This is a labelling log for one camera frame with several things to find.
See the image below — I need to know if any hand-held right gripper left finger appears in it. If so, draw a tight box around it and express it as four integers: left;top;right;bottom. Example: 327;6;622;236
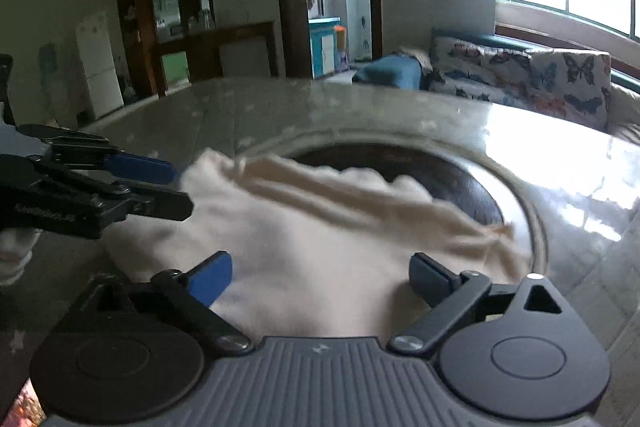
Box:
65;251;253;354

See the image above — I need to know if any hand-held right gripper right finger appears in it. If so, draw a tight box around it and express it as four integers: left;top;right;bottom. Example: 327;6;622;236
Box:
390;251;581;355

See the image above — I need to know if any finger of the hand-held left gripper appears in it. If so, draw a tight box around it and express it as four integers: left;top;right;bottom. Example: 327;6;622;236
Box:
30;158;195;241
19;124;177;186

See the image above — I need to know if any cream sweatshirt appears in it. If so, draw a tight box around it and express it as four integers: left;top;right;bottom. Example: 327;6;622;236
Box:
105;149;532;340

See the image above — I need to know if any person's left forearm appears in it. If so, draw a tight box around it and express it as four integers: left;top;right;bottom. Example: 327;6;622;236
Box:
0;227;44;286

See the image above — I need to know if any white refrigerator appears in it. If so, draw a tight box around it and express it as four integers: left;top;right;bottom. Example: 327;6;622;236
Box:
75;12;125;120

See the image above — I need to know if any dark wooden sideboard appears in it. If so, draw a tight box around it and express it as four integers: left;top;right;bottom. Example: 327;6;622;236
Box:
149;21;279;98

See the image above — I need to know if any dark wooden display cabinet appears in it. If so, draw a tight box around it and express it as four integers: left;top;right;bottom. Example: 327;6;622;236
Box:
115;0;219;98

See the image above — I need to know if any blue cloth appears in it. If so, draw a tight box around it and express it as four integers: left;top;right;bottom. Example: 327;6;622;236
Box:
351;54;424;92

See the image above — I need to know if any smartphone with pink screen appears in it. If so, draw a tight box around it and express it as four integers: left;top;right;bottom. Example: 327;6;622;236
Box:
7;381;47;427

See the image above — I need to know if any blue and white cabinet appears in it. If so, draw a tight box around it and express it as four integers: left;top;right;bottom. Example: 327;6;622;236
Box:
308;17;342;80

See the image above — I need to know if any butterfly print cushion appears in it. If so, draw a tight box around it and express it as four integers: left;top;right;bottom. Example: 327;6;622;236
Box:
428;29;614;134

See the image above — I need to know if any beige sofa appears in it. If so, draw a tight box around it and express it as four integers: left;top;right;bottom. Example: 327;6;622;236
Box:
604;82;640;144

